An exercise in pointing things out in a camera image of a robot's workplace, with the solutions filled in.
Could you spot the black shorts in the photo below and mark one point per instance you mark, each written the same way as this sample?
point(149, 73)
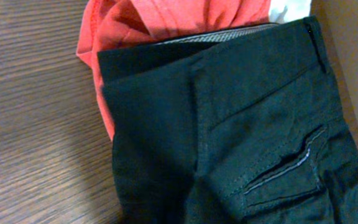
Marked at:
point(238, 126)

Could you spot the red printed t-shirt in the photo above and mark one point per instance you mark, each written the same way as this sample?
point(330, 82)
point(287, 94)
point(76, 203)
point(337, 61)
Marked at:
point(114, 24)

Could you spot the white garment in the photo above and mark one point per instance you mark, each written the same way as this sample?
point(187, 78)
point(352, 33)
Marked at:
point(283, 11)

